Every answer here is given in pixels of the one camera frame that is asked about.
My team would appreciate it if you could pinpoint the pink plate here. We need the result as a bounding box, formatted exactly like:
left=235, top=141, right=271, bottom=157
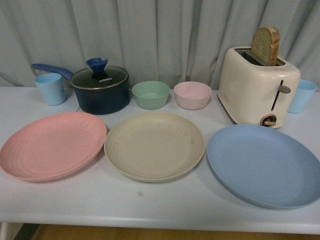
left=0, top=112, right=107, bottom=182

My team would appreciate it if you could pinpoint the green bowl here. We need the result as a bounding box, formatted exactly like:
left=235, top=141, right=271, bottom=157
left=131, top=81, right=170, bottom=110

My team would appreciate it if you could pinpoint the beige plate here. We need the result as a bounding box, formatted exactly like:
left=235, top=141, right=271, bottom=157
left=104, top=112, right=205, bottom=183

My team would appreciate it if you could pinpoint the pink bowl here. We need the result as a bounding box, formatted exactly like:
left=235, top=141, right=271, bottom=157
left=173, top=81, right=213, bottom=110

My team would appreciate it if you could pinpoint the dark blue saucepan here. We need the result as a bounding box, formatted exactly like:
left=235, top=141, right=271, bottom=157
left=31, top=63, right=130, bottom=115

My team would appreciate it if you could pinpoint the glass pot lid blue knob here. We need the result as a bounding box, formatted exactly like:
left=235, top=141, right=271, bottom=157
left=70, top=58, right=129, bottom=90

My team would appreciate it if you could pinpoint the grey curtain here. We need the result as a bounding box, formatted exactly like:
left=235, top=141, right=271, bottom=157
left=0, top=0, right=320, bottom=89

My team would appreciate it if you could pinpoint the cream toaster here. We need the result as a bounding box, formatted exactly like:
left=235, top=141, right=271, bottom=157
left=217, top=47, right=301, bottom=129

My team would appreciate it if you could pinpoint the blue plate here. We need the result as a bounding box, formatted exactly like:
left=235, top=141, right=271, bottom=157
left=207, top=124, right=320, bottom=209

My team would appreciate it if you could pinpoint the left light blue cup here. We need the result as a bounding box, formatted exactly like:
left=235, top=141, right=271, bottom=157
left=34, top=73, right=66, bottom=106

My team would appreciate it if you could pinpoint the light blue cup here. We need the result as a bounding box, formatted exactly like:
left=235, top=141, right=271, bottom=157
left=34, top=73, right=66, bottom=106
left=288, top=79, right=318, bottom=114

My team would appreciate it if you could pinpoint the bread slice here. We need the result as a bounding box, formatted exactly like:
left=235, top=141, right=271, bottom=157
left=251, top=26, right=280, bottom=66

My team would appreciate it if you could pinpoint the right light blue cup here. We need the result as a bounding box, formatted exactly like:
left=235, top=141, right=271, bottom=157
left=288, top=79, right=318, bottom=114

